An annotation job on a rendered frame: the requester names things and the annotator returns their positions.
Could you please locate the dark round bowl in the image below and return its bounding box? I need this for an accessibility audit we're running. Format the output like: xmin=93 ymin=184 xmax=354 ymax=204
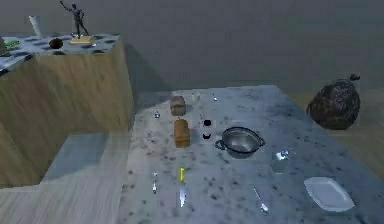
xmin=48 ymin=37 xmax=64 ymax=50

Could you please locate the wooden cabinet with speckled top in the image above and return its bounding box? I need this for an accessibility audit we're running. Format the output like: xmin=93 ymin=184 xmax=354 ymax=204
xmin=0 ymin=32 xmax=135 ymax=189

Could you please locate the pale grey square plate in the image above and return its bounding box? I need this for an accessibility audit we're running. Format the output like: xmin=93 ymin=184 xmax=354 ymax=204
xmin=303 ymin=176 xmax=356 ymax=213

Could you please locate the orange-brown bread loaf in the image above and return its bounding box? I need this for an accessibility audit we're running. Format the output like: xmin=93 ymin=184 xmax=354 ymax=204
xmin=173 ymin=118 xmax=191 ymax=149

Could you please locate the dark garbage bag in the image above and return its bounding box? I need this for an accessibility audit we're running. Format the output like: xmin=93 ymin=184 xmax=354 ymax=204
xmin=306 ymin=73 xmax=362 ymax=131

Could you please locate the metal pot with handles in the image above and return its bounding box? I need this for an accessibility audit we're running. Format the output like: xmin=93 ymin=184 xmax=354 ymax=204
xmin=214 ymin=126 xmax=266 ymax=160

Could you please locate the green book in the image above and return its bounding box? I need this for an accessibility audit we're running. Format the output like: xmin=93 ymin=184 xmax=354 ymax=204
xmin=3 ymin=39 xmax=21 ymax=49

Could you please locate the dark human figure statue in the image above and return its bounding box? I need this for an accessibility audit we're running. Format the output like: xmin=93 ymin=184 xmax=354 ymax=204
xmin=59 ymin=0 xmax=98 ymax=46

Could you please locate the brown bread loaf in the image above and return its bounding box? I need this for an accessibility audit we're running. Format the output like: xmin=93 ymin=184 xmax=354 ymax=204
xmin=169 ymin=95 xmax=187 ymax=117

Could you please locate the clear glass cup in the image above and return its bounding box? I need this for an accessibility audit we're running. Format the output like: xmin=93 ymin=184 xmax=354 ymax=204
xmin=271 ymin=149 xmax=290 ymax=174

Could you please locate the speckled grey kitchen table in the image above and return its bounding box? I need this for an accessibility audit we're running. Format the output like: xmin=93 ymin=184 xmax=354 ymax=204
xmin=117 ymin=84 xmax=384 ymax=224

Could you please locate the yellow-handled knife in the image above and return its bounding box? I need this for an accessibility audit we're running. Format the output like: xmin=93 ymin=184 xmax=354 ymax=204
xmin=178 ymin=167 xmax=187 ymax=208

